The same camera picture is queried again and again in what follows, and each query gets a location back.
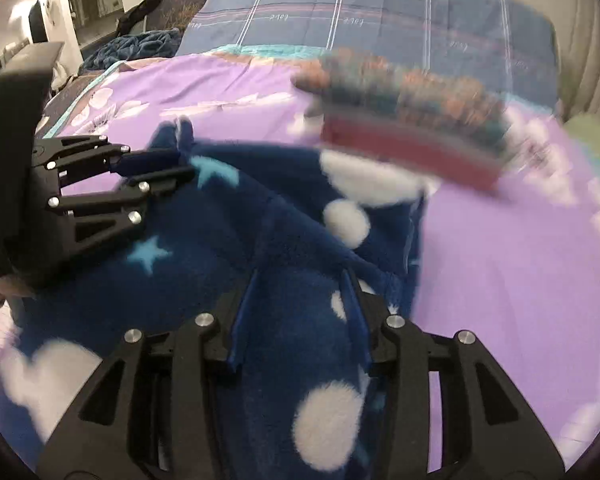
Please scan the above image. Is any folded pink-red garment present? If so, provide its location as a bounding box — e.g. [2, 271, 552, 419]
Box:
[319, 110, 506, 192]

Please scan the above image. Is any navy fleece starry garment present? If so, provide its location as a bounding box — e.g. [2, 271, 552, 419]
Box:
[0, 115, 428, 480]

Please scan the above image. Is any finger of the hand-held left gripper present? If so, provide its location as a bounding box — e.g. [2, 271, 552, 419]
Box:
[10, 165, 197, 287]
[32, 134, 132, 187]

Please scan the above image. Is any black bag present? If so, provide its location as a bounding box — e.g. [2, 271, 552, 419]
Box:
[116, 0, 182, 32]

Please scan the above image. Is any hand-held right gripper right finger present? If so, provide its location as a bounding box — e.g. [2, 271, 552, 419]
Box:
[341, 269, 567, 480]

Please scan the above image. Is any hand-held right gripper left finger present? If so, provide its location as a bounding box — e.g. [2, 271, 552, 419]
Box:
[36, 269, 261, 480]

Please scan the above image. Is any green cushion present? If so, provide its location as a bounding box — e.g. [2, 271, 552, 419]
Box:
[564, 114, 600, 173]

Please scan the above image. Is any turquoise patterned bedcover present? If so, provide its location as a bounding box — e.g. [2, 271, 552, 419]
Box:
[200, 44, 341, 62]

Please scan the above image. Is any dark floral pillow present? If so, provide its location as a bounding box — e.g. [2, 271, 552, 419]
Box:
[145, 0, 217, 37]

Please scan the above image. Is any black wall screen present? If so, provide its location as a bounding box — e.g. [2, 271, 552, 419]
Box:
[28, 0, 49, 44]

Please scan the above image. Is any teal fleece blanket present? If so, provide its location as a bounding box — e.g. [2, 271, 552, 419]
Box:
[80, 27, 182, 72]

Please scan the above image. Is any purple floral bedsheet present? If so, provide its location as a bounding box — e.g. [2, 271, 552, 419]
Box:
[0, 52, 600, 471]

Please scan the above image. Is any folded floral garment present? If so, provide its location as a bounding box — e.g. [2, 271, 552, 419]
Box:
[292, 49, 512, 161]

